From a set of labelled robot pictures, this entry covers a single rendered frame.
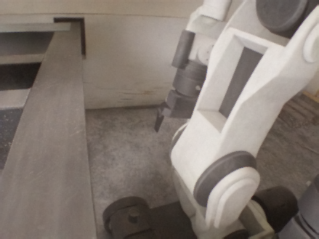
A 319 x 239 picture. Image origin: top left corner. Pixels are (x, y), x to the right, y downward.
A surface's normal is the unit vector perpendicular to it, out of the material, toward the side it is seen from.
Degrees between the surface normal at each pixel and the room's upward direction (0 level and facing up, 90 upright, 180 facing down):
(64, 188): 0
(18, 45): 90
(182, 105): 90
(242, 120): 90
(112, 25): 90
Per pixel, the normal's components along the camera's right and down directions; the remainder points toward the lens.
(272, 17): -0.92, 0.12
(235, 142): 0.37, 0.51
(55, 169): 0.09, -0.85
